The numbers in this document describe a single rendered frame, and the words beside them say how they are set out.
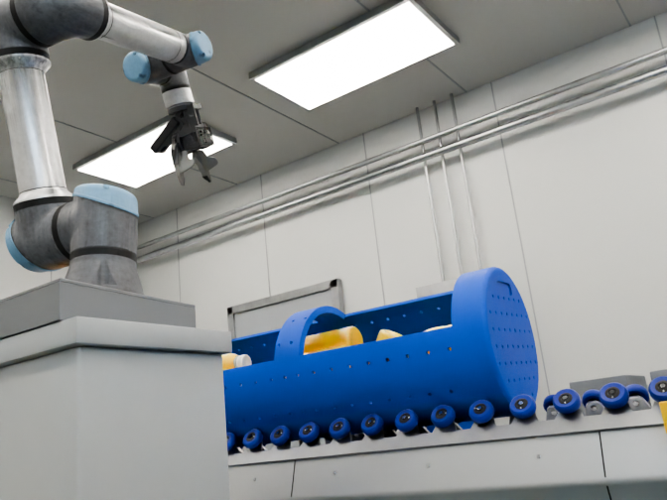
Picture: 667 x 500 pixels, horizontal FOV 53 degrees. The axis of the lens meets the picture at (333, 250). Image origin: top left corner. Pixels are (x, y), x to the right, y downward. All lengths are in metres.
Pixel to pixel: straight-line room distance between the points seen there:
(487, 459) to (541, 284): 3.59
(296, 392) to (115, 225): 0.49
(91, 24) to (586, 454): 1.17
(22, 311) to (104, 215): 0.23
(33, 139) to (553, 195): 3.93
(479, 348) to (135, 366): 0.58
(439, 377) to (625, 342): 3.40
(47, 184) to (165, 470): 0.59
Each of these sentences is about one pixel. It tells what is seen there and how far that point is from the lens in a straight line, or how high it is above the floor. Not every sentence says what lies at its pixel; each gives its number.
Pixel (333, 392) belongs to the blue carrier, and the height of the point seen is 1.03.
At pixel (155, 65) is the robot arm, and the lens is 1.74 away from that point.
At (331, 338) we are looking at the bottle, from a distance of 1.48.
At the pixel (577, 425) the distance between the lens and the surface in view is 1.19.
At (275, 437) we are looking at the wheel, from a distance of 1.47.
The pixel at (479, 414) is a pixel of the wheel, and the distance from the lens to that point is 1.24.
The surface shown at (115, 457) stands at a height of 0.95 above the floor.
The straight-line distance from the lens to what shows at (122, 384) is 1.09.
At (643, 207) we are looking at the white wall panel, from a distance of 4.69.
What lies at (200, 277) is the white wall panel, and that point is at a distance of 6.65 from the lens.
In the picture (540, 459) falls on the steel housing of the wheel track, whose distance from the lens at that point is 1.20.
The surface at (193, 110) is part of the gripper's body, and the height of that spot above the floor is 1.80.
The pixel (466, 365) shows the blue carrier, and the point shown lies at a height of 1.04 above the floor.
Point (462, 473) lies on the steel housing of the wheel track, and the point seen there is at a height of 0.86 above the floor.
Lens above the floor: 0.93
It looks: 16 degrees up
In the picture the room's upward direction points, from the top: 6 degrees counter-clockwise
